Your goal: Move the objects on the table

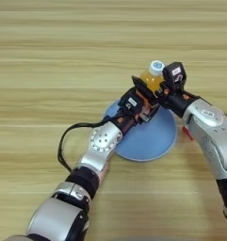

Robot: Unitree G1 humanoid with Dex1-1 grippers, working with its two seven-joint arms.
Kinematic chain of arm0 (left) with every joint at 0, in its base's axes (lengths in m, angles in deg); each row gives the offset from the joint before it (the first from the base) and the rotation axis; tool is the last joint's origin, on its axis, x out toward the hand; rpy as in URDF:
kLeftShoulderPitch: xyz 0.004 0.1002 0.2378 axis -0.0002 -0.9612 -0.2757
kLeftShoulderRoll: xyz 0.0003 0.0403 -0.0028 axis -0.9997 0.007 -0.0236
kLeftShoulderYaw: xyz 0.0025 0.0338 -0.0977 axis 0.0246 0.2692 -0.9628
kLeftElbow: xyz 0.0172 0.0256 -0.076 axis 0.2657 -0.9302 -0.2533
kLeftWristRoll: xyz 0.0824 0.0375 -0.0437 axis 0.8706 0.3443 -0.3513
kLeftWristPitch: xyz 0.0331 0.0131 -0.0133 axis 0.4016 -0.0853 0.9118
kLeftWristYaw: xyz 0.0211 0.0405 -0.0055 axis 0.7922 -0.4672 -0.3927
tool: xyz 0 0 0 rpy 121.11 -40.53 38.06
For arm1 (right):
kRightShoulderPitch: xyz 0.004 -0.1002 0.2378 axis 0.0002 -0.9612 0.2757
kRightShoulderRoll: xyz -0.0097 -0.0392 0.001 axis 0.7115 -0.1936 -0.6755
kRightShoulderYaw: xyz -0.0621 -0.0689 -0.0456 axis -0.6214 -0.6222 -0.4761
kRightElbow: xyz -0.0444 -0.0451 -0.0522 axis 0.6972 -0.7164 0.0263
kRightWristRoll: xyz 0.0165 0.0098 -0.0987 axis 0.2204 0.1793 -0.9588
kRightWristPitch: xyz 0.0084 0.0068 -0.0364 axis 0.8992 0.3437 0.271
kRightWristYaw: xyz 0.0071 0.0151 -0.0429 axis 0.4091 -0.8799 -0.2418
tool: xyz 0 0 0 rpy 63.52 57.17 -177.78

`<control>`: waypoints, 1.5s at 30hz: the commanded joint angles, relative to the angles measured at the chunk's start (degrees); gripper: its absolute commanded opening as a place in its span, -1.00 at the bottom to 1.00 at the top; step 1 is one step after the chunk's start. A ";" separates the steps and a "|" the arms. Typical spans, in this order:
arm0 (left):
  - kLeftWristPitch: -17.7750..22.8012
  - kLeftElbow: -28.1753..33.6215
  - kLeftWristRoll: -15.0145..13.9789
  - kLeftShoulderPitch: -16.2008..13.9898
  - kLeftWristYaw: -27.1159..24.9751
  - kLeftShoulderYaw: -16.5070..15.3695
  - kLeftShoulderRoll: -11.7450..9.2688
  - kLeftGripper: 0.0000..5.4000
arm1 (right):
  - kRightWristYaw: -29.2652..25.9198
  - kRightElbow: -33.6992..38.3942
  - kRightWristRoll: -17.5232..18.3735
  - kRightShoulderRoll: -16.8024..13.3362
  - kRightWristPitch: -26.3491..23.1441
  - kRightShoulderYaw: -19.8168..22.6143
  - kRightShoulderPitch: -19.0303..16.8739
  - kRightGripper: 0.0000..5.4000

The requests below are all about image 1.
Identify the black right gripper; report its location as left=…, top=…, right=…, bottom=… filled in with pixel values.
left=131, top=74, right=201, bottom=122

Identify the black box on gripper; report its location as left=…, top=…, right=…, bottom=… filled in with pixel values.
left=119, top=90, right=145, bottom=112
left=162, top=61, right=187, bottom=92

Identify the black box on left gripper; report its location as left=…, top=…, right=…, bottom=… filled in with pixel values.
left=119, top=90, right=145, bottom=112

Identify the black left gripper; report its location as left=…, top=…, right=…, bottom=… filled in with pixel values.
left=113, top=88, right=160, bottom=135

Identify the orange juice bottle white cap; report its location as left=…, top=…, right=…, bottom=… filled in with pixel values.
left=138, top=59, right=166, bottom=95

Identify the red cube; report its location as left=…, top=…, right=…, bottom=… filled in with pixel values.
left=182, top=125, right=194, bottom=141

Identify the blue round plate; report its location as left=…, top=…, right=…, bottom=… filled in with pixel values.
left=104, top=98, right=178, bottom=163

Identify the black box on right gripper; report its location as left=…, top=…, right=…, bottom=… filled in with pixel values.
left=162, top=61, right=187, bottom=92

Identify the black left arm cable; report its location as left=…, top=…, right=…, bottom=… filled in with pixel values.
left=57, top=116, right=119, bottom=173

